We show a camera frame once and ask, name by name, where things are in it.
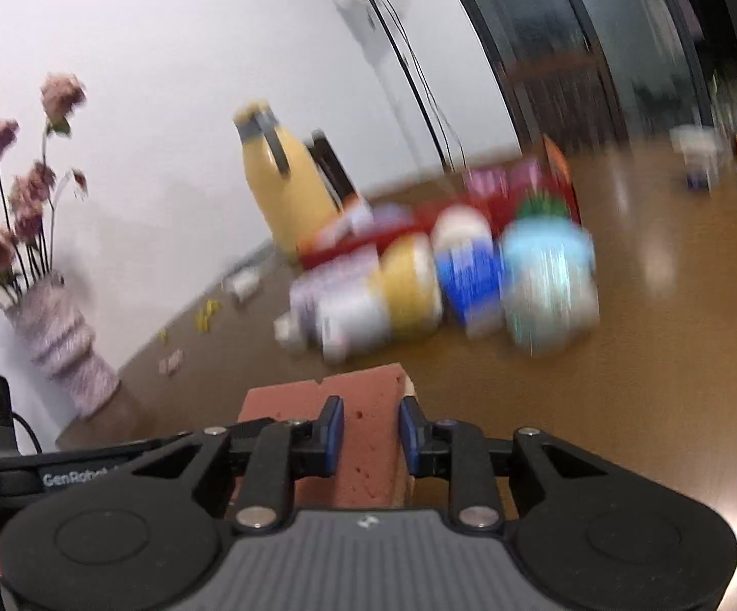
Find pink sponge block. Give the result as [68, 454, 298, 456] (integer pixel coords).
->
[237, 363, 415, 509]

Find white wedge sponge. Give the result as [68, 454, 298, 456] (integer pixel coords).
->
[273, 312, 308, 354]

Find patterned flower vase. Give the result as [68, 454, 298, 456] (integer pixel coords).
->
[5, 272, 120, 420]

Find lavender knit headband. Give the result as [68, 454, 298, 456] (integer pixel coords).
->
[289, 245, 379, 337]

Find iridescent mesh pouf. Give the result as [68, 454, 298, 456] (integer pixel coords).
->
[504, 263, 600, 356]

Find white power adapter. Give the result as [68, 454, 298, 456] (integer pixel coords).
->
[222, 266, 262, 303]

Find blue white packet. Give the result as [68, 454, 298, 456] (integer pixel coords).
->
[434, 240, 504, 338]

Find yellow fuzzy plush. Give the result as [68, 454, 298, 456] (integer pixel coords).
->
[378, 233, 443, 338]

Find light blue fluffy pouf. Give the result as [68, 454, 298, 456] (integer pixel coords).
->
[498, 216, 596, 288]

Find dried pink flowers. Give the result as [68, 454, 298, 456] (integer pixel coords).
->
[0, 73, 88, 306]

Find white foam ball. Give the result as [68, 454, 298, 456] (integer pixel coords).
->
[430, 204, 493, 253]

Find yellow thermos jug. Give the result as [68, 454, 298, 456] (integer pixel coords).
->
[233, 101, 338, 257]

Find red cardboard box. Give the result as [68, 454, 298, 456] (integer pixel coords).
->
[296, 136, 581, 270]

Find dark wooden chair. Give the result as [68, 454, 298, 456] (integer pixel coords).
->
[497, 54, 628, 153]
[306, 130, 359, 211]

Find white yogurt cup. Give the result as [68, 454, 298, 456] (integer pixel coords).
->
[669, 124, 723, 192]

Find sliding glass door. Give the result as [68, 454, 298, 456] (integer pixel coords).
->
[459, 0, 737, 142]

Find studio light on stand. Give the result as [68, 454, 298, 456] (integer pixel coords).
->
[361, 0, 468, 174]

